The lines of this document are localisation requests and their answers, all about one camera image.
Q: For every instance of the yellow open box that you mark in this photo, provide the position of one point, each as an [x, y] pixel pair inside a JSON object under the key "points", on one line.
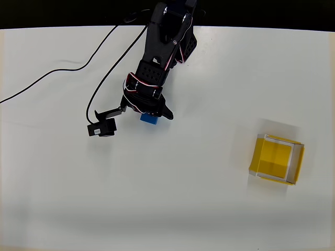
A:
{"points": [[276, 159]]}

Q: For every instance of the blue cube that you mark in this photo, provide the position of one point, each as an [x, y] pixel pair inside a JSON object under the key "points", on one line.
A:
{"points": [[149, 120]]}

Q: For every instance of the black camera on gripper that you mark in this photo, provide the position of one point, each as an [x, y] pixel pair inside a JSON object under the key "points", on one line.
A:
{"points": [[103, 128]]}

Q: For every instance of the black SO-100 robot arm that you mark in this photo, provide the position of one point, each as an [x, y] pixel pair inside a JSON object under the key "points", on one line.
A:
{"points": [[159, 47]]}

